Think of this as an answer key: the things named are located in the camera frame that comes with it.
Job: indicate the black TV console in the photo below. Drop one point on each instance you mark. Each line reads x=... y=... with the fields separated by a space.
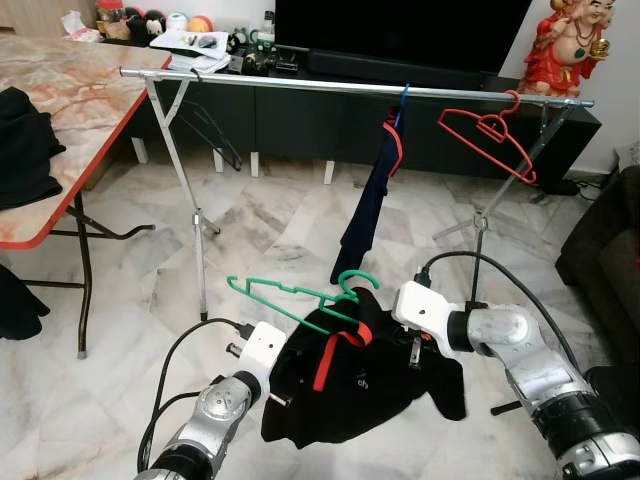
x=300 y=130

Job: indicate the orange round plush ball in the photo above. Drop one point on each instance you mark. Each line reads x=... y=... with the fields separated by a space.
x=200 y=22

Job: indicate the white round plush ball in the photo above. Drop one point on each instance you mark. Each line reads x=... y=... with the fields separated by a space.
x=176 y=22

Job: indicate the plain black T-shirt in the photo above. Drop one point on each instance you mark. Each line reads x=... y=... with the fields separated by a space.
x=25 y=150

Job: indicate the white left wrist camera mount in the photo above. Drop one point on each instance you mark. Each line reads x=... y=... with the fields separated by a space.
x=262 y=345

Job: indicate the red-lidded glass jar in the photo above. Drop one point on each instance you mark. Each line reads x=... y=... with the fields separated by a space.
x=112 y=22

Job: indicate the marble-top folding table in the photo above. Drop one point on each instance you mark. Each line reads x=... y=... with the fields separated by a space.
x=90 y=90

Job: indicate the blue hanger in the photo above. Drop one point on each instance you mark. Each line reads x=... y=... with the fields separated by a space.
x=402 y=100

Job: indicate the black soundbar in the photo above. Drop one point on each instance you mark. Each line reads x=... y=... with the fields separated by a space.
x=400 y=70

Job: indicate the black crumpled garment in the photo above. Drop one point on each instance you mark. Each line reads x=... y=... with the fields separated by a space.
x=20 y=305

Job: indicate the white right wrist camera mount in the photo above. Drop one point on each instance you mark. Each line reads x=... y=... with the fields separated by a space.
x=425 y=305

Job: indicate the white paper stack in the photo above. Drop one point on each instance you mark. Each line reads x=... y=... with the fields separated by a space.
x=190 y=45

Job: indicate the black round plush toy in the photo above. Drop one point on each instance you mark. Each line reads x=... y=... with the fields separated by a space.
x=156 y=24
x=136 y=24

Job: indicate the white tissue pack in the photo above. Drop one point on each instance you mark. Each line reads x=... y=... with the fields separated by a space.
x=82 y=28

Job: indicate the black T-shirt red collar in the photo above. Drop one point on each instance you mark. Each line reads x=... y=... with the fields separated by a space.
x=370 y=400

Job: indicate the navy T-shirt white print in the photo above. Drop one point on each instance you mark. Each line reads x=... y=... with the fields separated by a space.
x=365 y=220

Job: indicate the dark grey fabric sofa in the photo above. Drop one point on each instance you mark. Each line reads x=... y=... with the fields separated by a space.
x=600 y=260

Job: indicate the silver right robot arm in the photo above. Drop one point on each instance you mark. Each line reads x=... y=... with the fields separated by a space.
x=540 y=390

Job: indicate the black flat-screen television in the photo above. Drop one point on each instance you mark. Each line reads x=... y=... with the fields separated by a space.
x=400 y=30

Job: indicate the light wooden cabinet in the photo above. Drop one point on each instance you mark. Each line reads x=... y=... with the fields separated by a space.
x=30 y=15

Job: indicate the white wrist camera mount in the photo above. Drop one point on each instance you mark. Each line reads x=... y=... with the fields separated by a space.
x=262 y=345
x=425 y=305

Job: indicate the clear plastic bottle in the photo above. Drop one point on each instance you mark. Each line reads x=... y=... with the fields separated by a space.
x=268 y=28

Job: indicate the red plastic hanger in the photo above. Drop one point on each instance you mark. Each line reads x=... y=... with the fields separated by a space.
x=441 y=120

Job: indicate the green plastic hanger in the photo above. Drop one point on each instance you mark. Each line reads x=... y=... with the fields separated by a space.
x=352 y=273

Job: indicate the silver clothes rack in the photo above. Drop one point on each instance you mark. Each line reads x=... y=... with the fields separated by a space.
x=300 y=84

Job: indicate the red laughing Buddha statue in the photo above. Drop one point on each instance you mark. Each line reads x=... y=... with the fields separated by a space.
x=565 y=50

